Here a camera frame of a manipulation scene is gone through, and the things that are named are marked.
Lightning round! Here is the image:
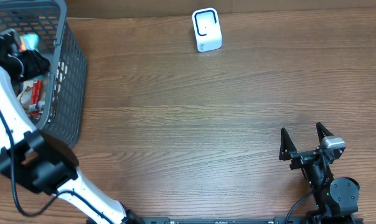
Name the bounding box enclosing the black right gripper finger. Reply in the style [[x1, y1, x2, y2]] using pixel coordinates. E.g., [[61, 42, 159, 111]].
[[316, 122, 333, 143], [279, 128, 297, 161]]

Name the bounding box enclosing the teal orange snack packet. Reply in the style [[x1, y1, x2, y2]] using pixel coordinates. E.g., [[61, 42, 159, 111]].
[[19, 34, 39, 52]]

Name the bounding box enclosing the beige pet treat bag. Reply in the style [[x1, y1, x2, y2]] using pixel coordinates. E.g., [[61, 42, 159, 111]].
[[17, 79, 48, 122]]

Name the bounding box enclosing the red stick snack packet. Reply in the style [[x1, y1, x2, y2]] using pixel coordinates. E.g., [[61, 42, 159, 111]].
[[28, 80, 43, 116]]

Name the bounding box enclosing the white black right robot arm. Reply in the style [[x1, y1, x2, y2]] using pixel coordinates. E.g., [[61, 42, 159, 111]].
[[279, 122, 363, 223]]

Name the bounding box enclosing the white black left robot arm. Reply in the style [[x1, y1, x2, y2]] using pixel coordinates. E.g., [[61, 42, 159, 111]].
[[0, 29, 143, 223]]

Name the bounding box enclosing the white barcode scanner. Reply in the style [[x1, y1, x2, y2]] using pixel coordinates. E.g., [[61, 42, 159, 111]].
[[192, 7, 222, 52]]

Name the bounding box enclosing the grey plastic mesh basket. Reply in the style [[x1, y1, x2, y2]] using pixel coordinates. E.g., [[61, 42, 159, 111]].
[[0, 0, 87, 147]]

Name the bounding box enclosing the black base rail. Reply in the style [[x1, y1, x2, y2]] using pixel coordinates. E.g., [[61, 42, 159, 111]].
[[85, 216, 365, 224]]

